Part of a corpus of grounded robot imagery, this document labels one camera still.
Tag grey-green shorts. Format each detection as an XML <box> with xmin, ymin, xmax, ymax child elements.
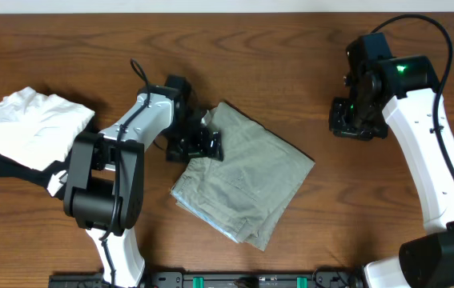
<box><xmin>171</xmin><ymin>102</ymin><xmax>315</xmax><ymax>250</ymax></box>

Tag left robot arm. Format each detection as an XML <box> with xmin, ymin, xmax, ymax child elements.
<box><xmin>49</xmin><ymin>75</ymin><xmax>223</xmax><ymax>287</ymax></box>

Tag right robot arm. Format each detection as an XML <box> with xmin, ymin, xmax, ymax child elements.
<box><xmin>329</xmin><ymin>33</ymin><xmax>454</xmax><ymax>287</ymax></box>

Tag white folded garment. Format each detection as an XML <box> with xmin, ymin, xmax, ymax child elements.
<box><xmin>0</xmin><ymin>86</ymin><xmax>94</xmax><ymax>171</ymax></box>

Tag black folded garment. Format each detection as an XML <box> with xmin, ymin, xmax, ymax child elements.
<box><xmin>0</xmin><ymin>119</ymin><xmax>102</xmax><ymax>199</ymax></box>

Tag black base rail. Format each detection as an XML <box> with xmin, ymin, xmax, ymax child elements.
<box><xmin>47</xmin><ymin>268</ymin><xmax>368</xmax><ymax>288</ymax></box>

